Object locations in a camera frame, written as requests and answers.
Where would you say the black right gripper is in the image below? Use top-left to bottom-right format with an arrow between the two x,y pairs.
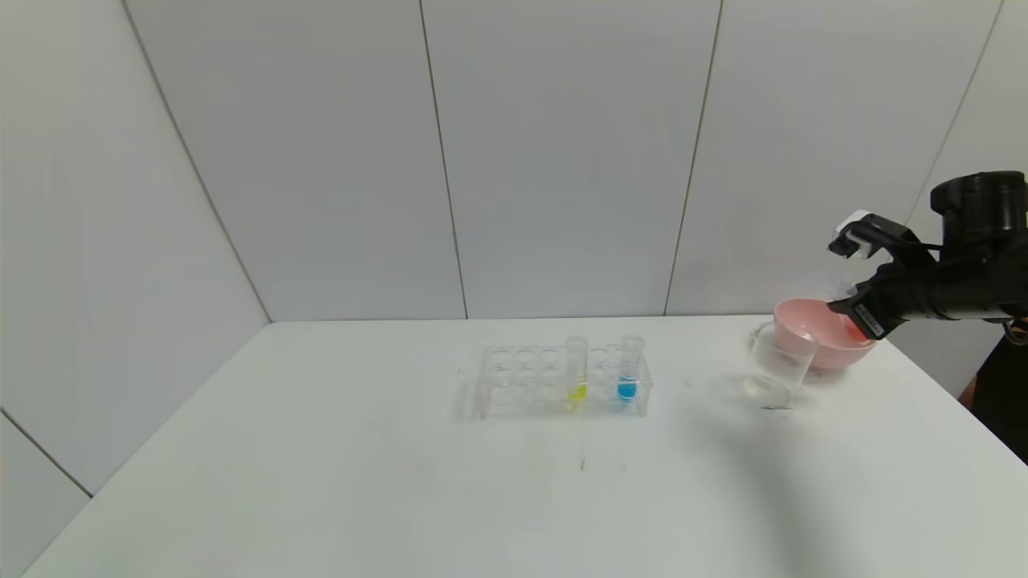
827,261 -> 935,341

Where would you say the test tube with red pigment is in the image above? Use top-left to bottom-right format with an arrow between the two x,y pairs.
835,277 -> 875,344

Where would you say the test tube with yellow pigment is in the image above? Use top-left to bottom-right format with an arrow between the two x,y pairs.
565,336 -> 589,405

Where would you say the clear glass beaker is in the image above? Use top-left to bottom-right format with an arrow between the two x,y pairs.
741,323 -> 818,411

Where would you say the test tube with blue pigment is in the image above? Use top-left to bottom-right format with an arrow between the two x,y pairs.
617,336 -> 645,402

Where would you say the clear acrylic test tube rack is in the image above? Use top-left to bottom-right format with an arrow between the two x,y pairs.
474,345 -> 651,420

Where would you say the pink plastic bowl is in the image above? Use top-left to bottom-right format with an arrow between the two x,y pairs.
773,299 -> 878,372

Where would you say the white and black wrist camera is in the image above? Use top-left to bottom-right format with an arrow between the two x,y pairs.
827,210 -> 888,260

